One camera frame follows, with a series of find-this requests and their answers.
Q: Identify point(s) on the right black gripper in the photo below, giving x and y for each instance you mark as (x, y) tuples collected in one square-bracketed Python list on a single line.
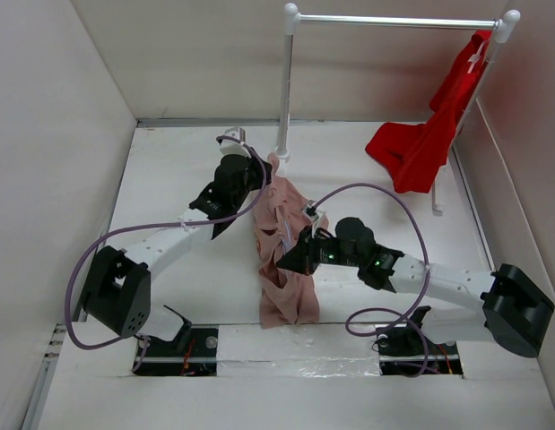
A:
[(301, 257)]

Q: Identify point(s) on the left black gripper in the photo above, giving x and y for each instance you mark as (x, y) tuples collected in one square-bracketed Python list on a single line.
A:
[(253, 163)]

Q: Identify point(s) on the pink printed t shirt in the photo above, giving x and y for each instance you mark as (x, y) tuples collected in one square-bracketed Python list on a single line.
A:
[(286, 297)]

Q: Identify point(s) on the light blue wire hanger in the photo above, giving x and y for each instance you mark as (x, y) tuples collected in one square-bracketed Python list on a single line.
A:
[(287, 233)]

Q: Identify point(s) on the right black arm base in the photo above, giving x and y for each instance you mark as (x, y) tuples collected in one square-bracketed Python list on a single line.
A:
[(403, 351)]

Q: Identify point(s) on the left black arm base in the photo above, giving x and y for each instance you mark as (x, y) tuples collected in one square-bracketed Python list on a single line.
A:
[(193, 353)]

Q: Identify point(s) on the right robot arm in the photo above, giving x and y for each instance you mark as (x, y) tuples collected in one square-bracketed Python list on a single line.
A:
[(503, 306)]

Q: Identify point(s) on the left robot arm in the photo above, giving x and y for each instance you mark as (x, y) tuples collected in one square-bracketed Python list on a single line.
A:
[(118, 287)]

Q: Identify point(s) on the red t shirt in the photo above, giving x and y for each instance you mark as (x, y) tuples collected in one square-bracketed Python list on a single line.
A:
[(413, 154)]

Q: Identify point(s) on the white clothes rack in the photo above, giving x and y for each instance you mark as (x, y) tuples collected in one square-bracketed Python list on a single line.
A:
[(361, 72)]

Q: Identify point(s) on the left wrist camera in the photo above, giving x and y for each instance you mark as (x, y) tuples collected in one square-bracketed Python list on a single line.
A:
[(232, 142)]

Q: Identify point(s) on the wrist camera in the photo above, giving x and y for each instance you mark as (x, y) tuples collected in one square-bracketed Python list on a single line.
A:
[(232, 142), (316, 217)]

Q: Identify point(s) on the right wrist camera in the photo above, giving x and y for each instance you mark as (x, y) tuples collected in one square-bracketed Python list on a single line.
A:
[(316, 217)]

